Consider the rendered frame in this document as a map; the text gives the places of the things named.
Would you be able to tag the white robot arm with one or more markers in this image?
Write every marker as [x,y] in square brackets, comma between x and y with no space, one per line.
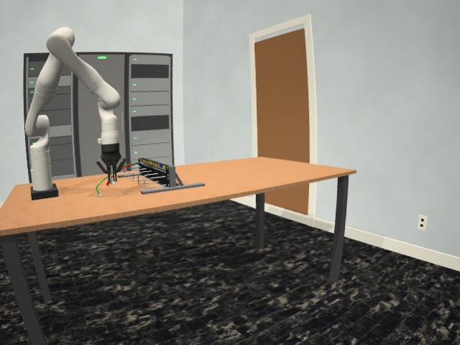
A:
[60,43]

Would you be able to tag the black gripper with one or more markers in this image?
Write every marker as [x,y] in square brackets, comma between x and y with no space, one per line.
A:
[110,156]

